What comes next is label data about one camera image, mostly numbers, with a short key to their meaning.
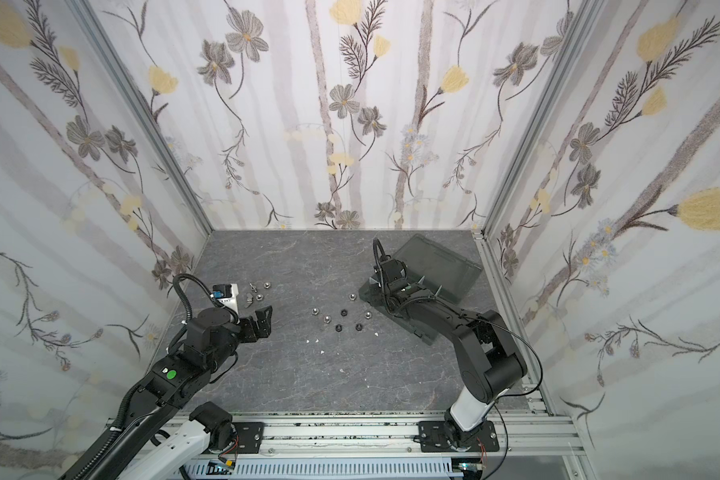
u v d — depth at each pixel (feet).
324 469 2.30
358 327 3.05
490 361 1.51
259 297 3.30
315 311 3.14
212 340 1.75
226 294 2.05
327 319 3.13
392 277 2.35
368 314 3.14
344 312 3.21
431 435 2.41
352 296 3.31
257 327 2.20
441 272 5.35
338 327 3.06
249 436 2.42
